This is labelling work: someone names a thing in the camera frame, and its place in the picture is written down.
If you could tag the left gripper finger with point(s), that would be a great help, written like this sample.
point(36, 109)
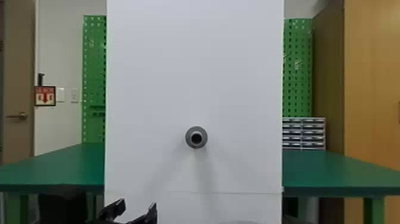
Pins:
point(114, 209)
point(149, 215)

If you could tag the grey peg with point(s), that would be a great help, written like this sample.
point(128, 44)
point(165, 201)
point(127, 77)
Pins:
point(188, 137)

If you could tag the white panel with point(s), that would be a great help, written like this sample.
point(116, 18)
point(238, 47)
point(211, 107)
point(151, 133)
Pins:
point(193, 62)

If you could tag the white drawer cabinet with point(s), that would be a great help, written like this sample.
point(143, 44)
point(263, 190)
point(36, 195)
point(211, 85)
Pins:
point(303, 134)

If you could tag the brown door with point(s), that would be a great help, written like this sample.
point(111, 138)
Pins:
point(18, 62)

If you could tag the brown wooden cupboard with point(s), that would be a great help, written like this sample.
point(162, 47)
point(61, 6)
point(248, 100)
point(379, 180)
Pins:
point(368, 87)

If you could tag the white wall switch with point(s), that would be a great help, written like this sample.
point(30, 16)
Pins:
point(60, 94)
point(74, 95)

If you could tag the red wall sign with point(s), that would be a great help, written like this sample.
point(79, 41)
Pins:
point(45, 96)

